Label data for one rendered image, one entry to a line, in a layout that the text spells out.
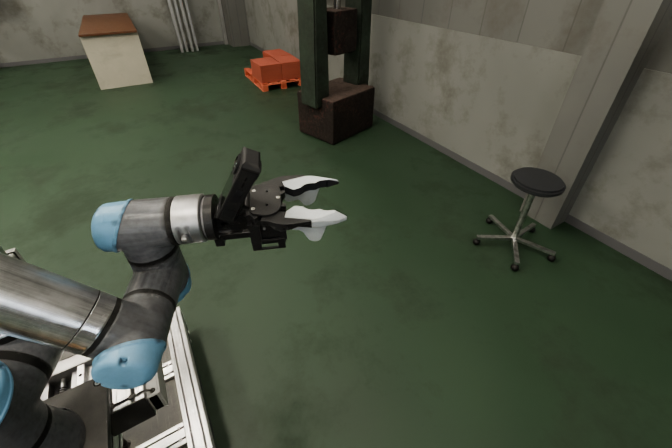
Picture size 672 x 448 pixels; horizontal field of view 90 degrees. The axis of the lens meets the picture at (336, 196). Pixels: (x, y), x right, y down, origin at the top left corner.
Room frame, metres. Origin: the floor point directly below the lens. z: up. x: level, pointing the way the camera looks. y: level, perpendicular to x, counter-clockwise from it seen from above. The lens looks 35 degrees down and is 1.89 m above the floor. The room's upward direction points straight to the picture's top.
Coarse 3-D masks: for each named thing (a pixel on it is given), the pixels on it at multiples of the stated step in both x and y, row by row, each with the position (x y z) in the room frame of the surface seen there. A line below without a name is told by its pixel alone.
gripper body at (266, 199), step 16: (256, 192) 0.43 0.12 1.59; (272, 192) 0.43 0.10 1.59; (208, 208) 0.39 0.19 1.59; (240, 208) 0.40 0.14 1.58; (256, 208) 0.39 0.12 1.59; (272, 208) 0.39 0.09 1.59; (208, 224) 0.37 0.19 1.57; (224, 224) 0.42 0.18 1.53; (240, 224) 0.40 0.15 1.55; (256, 224) 0.38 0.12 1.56; (224, 240) 0.40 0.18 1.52; (256, 240) 0.38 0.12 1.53; (272, 240) 0.39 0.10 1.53
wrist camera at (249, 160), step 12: (240, 156) 0.39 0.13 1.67; (252, 156) 0.39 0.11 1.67; (240, 168) 0.37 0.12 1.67; (252, 168) 0.37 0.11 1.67; (228, 180) 0.41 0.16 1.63; (240, 180) 0.37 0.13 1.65; (252, 180) 0.37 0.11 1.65; (228, 192) 0.37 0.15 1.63; (240, 192) 0.37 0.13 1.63; (228, 204) 0.37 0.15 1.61; (240, 204) 0.38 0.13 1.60; (228, 216) 0.38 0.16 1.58
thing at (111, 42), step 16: (96, 16) 7.93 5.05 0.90; (112, 16) 7.93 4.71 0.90; (128, 16) 7.93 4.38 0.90; (80, 32) 6.05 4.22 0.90; (96, 32) 6.05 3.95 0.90; (112, 32) 6.08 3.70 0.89; (128, 32) 6.19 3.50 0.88; (96, 48) 5.98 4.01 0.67; (112, 48) 6.09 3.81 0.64; (128, 48) 6.21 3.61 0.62; (96, 64) 5.94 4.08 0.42; (112, 64) 6.05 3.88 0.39; (128, 64) 6.17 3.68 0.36; (144, 64) 6.30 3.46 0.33; (112, 80) 6.01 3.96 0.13; (128, 80) 6.13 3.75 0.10; (144, 80) 6.26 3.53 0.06
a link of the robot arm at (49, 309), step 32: (0, 256) 0.26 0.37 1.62; (0, 288) 0.23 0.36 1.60; (32, 288) 0.24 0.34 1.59; (64, 288) 0.26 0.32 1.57; (0, 320) 0.21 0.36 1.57; (32, 320) 0.22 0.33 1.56; (64, 320) 0.23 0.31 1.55; (96, 320) 0.24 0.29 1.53; (128, 320) 0.26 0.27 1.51; (160, 320) 0.28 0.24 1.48; (96, 352) 0.22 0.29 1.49; (128, 352) 0.22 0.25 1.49; (160, 352) 0.24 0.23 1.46; (128, 384) 0.21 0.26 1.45
